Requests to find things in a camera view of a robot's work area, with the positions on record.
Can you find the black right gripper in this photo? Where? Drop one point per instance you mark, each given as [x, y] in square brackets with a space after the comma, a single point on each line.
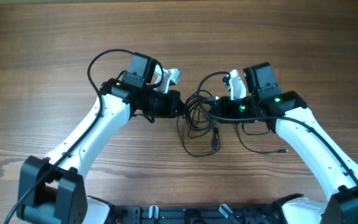
[225, 103]

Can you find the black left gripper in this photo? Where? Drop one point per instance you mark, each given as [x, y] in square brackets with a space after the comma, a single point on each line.
[173, 97]

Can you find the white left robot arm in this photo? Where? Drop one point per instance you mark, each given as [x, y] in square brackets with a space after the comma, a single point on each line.
[52, 189]

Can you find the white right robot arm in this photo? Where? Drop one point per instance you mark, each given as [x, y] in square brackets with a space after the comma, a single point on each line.
[256, 96]

